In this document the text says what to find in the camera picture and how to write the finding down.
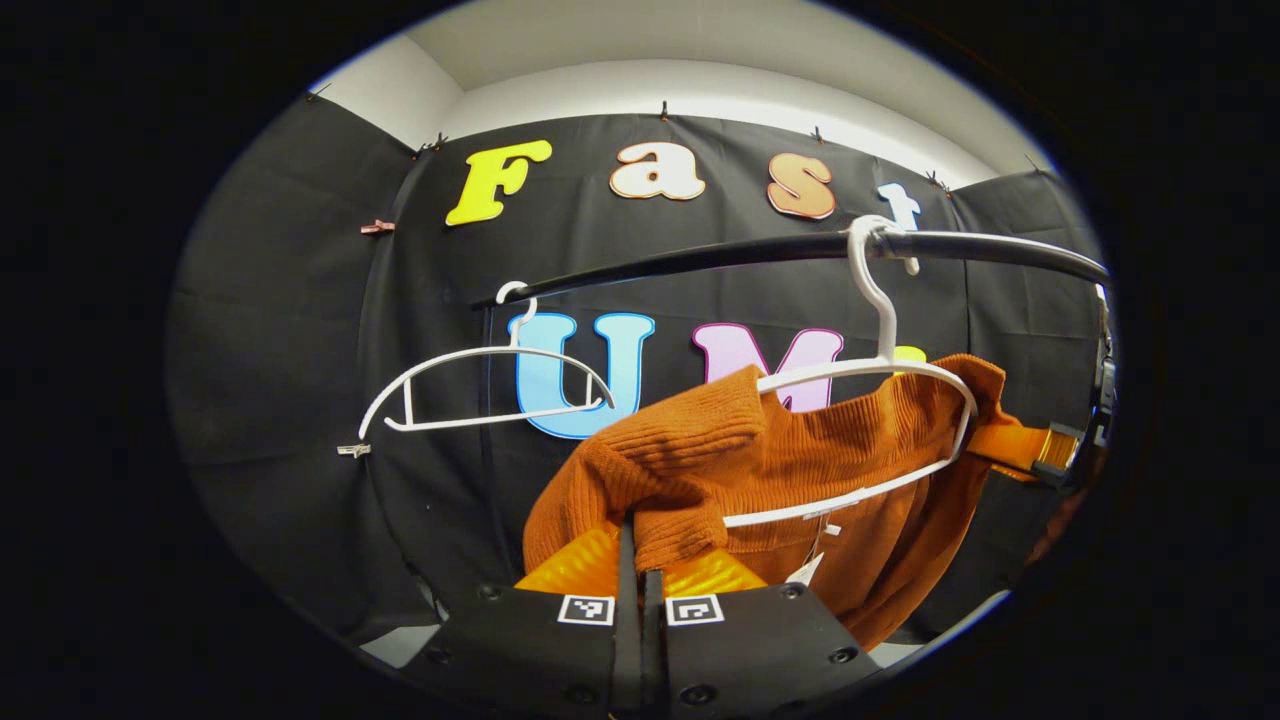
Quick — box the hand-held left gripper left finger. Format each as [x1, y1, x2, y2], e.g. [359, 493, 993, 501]
[410, 518, 643, 720]

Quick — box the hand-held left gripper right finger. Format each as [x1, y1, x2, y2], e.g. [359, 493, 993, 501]
[640, 548, 881, 720]

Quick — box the orange corduroy jacket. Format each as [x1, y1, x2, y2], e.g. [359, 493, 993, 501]
[522, 353, 1011, 651]

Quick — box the white plastic hanger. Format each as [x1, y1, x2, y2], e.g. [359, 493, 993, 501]
[722, 215, 979, 529]
[358, 282, 617, 441]

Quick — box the black clothes rail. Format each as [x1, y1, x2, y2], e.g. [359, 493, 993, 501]
[472, 230, 1113, 571]

